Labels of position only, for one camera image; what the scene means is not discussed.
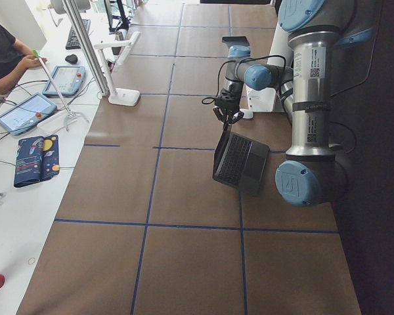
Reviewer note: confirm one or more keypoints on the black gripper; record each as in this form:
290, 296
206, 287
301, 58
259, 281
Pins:
227, 104

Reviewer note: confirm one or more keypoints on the black mouse on desk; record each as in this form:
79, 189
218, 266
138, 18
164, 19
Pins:
71, 59

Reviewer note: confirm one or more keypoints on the aluminium frame post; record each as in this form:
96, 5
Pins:
75, 18

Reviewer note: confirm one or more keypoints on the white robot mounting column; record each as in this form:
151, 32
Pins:
263, 81

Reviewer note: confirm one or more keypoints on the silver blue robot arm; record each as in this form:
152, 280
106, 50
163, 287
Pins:
319, 49

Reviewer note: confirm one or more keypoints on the near blue teach pendant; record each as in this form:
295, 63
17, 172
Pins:
27, 114

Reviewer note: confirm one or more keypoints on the far blue teach pendant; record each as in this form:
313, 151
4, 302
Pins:
68, 79

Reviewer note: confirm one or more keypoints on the white computer mouse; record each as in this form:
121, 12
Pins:
247, 114

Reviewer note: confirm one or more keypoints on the grey laptop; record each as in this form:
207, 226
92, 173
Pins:
239, 162

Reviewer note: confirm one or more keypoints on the black mouse pad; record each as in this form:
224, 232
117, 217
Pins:
235, 40

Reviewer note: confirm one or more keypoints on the seated person black shirt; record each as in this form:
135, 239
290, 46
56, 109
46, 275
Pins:
15, 59

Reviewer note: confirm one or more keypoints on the metal reacher grabber stick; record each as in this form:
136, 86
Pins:
52, 89

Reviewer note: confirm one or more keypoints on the blue space pattern pouch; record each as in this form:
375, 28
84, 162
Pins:
37, 160

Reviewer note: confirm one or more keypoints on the blue teach pendant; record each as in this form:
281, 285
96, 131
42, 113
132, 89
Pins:
68, 79
27, 114

